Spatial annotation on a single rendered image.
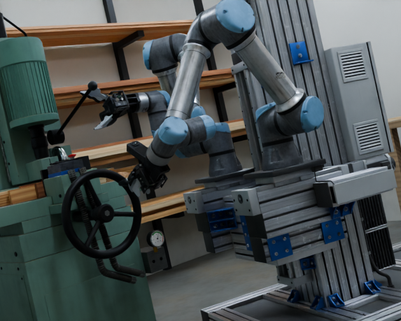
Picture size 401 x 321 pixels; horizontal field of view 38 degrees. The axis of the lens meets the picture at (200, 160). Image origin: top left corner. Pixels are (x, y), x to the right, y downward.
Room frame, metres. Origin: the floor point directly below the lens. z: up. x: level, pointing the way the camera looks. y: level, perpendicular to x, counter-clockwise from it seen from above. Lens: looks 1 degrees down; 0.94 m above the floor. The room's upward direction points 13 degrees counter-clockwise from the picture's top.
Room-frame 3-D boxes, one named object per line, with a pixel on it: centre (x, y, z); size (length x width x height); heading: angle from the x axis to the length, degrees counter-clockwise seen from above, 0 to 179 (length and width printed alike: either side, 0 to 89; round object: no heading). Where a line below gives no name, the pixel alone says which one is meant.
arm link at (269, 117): (2.11, -0.29, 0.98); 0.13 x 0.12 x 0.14; 38
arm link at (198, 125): (1.74, 0.00, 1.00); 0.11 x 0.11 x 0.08; 38
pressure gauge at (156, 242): (2.14, 0.23, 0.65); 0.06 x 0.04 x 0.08; 130
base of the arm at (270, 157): (2.11, -0.29, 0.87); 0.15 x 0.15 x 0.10
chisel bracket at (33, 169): (2.15, 0.57, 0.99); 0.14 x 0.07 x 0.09; 40
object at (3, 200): (2.19, 0.49, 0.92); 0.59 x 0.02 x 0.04; 130
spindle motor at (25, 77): (2.13, 0.56, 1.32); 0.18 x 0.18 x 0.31
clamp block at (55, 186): (1.98, 0.44, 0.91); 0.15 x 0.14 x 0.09; 130
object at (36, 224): (2.09, 0.52, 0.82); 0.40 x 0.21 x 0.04; 130
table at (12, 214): (2.05, 0.50, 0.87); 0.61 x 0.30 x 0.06; 130
